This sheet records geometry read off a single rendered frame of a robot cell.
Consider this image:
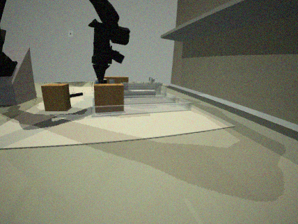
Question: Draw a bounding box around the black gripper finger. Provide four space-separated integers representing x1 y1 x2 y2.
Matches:
93 64 110 82

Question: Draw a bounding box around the tan rectangular block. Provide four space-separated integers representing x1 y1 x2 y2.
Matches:
94 83 125 106

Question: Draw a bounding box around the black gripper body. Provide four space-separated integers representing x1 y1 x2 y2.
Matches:
91 39 112 65

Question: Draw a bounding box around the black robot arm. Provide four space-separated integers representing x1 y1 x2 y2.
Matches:
0 0 130 77

